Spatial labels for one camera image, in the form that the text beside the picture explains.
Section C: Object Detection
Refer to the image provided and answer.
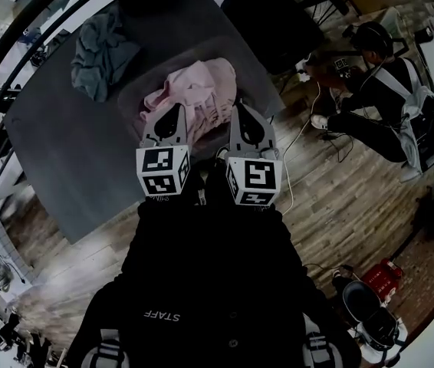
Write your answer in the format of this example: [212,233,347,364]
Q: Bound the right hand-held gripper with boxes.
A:
[224,101,284,207]

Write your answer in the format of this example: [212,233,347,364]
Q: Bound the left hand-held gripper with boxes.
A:
[135,103,192,199]

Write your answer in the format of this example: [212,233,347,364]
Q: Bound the translucent plastic bin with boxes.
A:
[118,36,270,156]

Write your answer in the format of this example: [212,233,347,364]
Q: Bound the pink clothes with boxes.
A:
[138,57,238,147]

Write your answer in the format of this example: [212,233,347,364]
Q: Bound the grey-green clothes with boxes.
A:
[70,12,142,103]

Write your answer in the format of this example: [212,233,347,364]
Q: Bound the red plastic package with text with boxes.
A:
[361,258,405,295]

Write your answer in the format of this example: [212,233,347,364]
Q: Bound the white power strip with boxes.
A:
[295,61,313,83]

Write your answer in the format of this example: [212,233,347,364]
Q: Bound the dark grey table white legs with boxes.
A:
[2,0,285,245]

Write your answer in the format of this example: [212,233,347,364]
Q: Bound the black office chair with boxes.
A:
[219,0,325,77]

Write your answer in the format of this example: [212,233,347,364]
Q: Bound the person's black jacket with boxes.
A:
[65,192,363,368]

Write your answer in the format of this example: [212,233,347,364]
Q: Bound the grey plastic chair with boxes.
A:
[377,5,409,49]

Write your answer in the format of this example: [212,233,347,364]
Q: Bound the black round case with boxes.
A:
[341,280,402,344]

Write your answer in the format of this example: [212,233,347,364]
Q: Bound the white cable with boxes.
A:
[280,80,322,214]

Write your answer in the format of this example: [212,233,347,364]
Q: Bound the grey backpack strap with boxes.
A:
[82,327,124,368]
[303,314,347,368]

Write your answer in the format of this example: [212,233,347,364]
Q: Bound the white bag with straps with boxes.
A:
[349,316,409,367]

